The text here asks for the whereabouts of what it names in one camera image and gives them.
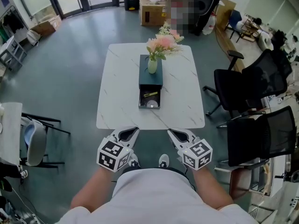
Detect white plastic bag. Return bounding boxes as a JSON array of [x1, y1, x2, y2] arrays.
[[26, 29, 42, 47]]

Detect large brown cardboard box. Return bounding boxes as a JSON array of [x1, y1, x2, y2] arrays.
[[139, 0, 168, 28]]

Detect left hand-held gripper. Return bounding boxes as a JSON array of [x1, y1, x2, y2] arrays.
[[96, 126, 140, 173]]

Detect person's white shoe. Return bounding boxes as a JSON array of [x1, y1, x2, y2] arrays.
[[128, 153, 141, 169], [158, 154, 170, 169]]

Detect pink artificial flowers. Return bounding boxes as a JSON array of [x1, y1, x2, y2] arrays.
[[146, 21, 185, 62]]

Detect grey metal rack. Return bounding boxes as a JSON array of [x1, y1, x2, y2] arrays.
[[0, 35, 28, 72]]

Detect grey chair with blue cushion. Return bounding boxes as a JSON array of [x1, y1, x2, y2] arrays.
[[19, 112, 71, 169]]

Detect dark green box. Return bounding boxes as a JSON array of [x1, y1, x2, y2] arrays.
[[138, 54, 164, 110]]

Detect pale green vase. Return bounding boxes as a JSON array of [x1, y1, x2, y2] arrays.
[[147, 56, 158, 75]]

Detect tall leaning cardboard sheet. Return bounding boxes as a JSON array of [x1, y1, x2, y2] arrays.
[[214, 0, 237, 30]]

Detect wooden stand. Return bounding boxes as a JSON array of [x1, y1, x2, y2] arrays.
[[241, 14, 262, 42]]

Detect black mesh office chair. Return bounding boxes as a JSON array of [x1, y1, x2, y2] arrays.
[[214, 105, 298, 173], [202, 48, 293, 126]]

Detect person's right white shoe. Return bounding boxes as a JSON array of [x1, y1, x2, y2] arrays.
[[158, 154, 170, 169]]

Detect person's left white shoe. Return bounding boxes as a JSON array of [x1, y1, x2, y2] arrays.
[[128, 153, 141, 169]]

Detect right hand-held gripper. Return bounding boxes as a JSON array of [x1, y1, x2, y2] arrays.
[[167, 127, 214, 171]]

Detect person's left forearm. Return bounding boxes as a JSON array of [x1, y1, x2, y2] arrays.
[[70, 165, 122, 213]]

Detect person's right forearm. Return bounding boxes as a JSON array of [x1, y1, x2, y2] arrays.
[[192, 165, 235, 211]]

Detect person's white shirt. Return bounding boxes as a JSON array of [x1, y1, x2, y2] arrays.
[[54, 168, 259, 224]]

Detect brown stool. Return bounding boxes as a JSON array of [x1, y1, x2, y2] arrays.
[[229, 166, 253, 201]]

